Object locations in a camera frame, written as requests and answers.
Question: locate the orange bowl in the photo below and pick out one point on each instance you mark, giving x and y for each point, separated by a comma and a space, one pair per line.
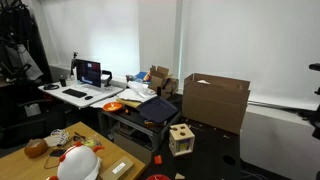
112, 107

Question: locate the red bowl with white ball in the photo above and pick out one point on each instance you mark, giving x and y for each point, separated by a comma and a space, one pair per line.
158, 177

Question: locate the small open cardboard box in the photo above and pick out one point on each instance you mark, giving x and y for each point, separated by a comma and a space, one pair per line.
160, 81

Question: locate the dark blue bin lid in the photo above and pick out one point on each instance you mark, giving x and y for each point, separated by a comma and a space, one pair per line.
157, 109

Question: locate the pile of white papers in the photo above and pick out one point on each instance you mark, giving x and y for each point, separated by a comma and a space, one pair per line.
137, 91

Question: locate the yellow envelope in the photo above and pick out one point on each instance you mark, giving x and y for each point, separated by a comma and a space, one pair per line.
128, 103

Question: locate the wooden shape sorter box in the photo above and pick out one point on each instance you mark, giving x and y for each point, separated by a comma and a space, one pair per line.
181, 140

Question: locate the large cardboard box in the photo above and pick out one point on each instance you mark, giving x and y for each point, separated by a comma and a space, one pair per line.
215, 105

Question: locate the small red block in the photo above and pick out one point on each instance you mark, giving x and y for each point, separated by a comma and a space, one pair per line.
158, 159

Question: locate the black computer mouse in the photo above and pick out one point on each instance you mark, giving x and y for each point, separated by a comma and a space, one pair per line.
88, 97

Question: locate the computer monitor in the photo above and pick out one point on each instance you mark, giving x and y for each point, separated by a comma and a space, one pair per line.
88, 73

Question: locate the white desk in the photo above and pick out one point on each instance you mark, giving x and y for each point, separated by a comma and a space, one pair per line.
80, 100

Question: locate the black keyboard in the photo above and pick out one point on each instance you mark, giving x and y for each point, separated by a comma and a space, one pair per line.
74, 93

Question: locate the tan triangle piece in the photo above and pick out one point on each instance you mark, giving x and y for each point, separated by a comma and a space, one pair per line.
179, 176

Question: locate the small labelled cardboard box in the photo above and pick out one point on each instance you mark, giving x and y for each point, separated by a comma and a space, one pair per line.
117, 168

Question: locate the black cup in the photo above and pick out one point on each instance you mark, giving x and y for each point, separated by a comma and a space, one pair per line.
62, 81

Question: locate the black headphones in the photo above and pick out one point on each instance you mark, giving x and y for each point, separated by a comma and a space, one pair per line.
51, 86

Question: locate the white plush with red horns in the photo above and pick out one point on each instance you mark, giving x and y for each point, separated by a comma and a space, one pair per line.
78, 164

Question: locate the white patterned cloth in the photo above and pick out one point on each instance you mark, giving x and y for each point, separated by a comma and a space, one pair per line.
59, 136

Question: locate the black phone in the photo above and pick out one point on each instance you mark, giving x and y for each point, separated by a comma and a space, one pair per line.
58, 152

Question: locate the brown round ball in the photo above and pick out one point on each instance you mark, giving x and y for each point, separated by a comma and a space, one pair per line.
35, 148

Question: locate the black curtain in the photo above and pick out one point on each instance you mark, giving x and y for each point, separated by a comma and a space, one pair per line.
16, 30

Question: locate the metal frame cart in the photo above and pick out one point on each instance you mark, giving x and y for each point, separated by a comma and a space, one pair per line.
133, 121

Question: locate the camera on small tripod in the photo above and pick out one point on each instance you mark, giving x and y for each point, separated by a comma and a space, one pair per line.
73, 65

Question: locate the black camera stand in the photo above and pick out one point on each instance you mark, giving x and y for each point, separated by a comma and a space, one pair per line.
316, 100

